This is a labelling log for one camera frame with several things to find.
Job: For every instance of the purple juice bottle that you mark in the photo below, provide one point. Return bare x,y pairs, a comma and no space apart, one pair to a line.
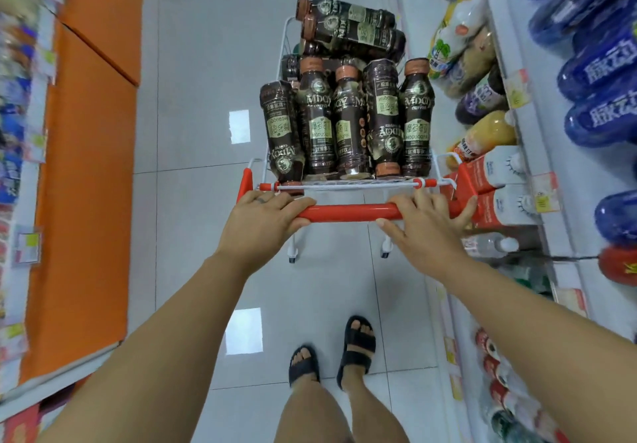
480,102

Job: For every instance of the store shelving unit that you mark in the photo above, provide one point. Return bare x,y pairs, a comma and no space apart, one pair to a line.
582,179

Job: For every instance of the red yellow price tag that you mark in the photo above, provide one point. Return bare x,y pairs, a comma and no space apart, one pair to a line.
517,89
570,301
545,194

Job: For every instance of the white green-label juice bottle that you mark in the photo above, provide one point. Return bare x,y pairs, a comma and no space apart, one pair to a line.
455,35

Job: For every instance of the clear bottle white cap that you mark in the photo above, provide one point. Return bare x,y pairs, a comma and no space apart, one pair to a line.
490,244

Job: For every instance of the red-handled white wire cart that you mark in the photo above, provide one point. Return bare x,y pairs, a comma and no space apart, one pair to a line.
348,212

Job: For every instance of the person's left leg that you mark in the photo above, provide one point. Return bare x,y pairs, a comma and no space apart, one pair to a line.
308,418

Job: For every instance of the person's left forearm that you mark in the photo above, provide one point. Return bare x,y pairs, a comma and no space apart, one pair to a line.
149,358

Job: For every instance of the red white drink carton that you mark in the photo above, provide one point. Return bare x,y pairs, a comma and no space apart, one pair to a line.
497,169
507,206

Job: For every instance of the person's leg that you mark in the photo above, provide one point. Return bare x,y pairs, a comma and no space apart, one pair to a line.
308,418
373,418

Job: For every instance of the person's right forearm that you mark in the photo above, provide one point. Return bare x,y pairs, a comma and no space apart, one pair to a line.
537,338

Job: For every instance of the person's right leg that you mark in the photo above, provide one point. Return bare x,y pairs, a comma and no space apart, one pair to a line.
373,418

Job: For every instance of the row of colourful small packets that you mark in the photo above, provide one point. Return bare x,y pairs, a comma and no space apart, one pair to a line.
15,109

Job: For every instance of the row of blue drink bottles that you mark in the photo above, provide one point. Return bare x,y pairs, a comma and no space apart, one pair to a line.
597,74

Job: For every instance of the row of red white cans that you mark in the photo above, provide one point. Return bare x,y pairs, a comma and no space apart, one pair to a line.
490,353

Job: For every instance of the person's right hand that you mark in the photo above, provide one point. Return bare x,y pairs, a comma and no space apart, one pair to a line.
428,234

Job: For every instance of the person's left hand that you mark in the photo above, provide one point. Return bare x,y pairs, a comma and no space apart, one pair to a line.
254,231

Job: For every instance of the person's right black sandal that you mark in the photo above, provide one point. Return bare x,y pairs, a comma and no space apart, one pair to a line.
356,358

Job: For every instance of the person's left black sandal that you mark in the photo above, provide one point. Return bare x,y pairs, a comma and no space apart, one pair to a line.
304,373

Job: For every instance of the orange panelled display rack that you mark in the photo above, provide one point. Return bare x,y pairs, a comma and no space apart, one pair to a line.
84,209

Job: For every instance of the pile of dark coffee bottles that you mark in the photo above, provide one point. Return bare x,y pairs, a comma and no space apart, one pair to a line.
318,124

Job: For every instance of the person's black sandal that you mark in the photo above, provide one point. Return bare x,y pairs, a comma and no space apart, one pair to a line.
304,373
356,358

